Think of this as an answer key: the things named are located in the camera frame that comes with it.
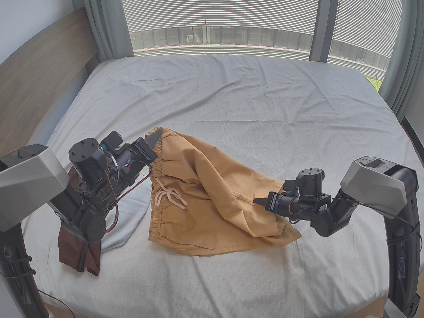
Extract window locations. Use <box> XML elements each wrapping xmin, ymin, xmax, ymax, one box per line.
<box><xmin>119</xmin><ymin>0</ymin><xmax>403</xmax><ymax>83</ymax></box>

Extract black cable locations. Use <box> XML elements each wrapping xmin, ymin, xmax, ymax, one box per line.
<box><xmin>38</xmin><ymin>290</ymin><xmax>74</xmax><ymax>318</ymax></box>

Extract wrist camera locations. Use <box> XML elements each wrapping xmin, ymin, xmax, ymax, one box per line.
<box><xmin>283</xmin><ymin>178</ymin><xmax>300</xmax><ymax>196</ymax></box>
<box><xmin>100</xmin><ymin>131</ymin><xmax>126</xmax><ymax>153</ymax></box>

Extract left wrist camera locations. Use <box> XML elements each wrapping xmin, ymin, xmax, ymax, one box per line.
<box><xmin>100</xmin><ymin>131</ymin><xmax>126</xmax><ymax>153</ymax></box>

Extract brown garment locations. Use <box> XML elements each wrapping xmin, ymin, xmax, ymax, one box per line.
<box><xmin>58</xmin><ymin>172</ymin><xmax>101</xmax><ymax>276</ymax></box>

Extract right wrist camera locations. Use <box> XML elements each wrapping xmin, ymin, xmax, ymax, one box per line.
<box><xmin>283</xmin><ymin>178</ymin><xmax>300</xmax><ymax>196</ymax></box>

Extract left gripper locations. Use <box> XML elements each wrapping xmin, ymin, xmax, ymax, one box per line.
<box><xmin>113</xmin><ymin>129</ymin><xmax>163</xmax><ymax>185</ymax></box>

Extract pale grey garment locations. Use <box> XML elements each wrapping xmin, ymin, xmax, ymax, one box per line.
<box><xmin>99</xmin><ymin>174</ymin><xmax>153</xmax><ymax>254</ymax></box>

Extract grey-green curtain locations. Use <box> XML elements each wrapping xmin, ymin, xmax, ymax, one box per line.
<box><xmin>378</xmin><ymin>0</ymin><xmax>424</xmax><ymax>122</ymax></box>
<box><xmin>69</xmin><ymin>0</ymin><xmax>135</xmax><ymax>63</ymax></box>

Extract mustard yellow shorts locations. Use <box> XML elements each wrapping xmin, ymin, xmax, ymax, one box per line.
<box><xmin>146</xmin><ymin>127</ymin><xmax>303</xmax><ymax>257</ymax></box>

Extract bed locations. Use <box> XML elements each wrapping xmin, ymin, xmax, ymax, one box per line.
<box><xmin>0</xmin><ymin>7</ymin><xmax>424</xmax><ymax>318</ymax></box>

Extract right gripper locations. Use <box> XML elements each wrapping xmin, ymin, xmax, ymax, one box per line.
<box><xmin>253</xmin><ymin>192</ymin><xmax>300</xmax><ymax>218</ymax></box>

